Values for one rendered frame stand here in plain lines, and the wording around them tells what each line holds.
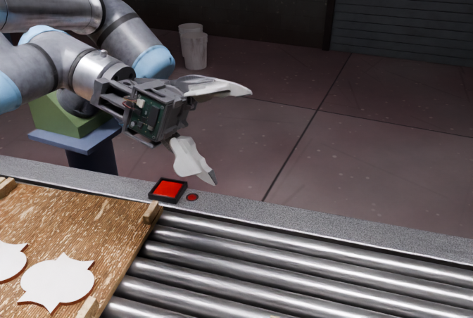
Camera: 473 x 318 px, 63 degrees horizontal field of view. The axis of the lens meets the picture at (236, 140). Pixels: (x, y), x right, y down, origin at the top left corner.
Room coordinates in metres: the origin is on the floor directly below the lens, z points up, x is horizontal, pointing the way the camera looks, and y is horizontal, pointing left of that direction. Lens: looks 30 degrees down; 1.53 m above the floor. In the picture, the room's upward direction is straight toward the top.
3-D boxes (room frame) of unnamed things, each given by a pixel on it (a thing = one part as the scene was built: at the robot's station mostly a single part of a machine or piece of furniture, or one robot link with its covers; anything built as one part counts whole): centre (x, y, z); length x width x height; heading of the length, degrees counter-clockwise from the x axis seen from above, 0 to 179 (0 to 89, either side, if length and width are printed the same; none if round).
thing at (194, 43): (4.38, 0.48, 0.19); 0.30 x 0.30 x 0.37
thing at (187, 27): (4.81, 0.57, 0.19); 0.30 x 0.30 x 0.37
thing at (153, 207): (0.67, 0.19, 0.95); 0.06 x 0.02 x 0.03; 167
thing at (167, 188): (0.79, 0.17, 0.92); 0.06 x 0.06 x 0.01; 74
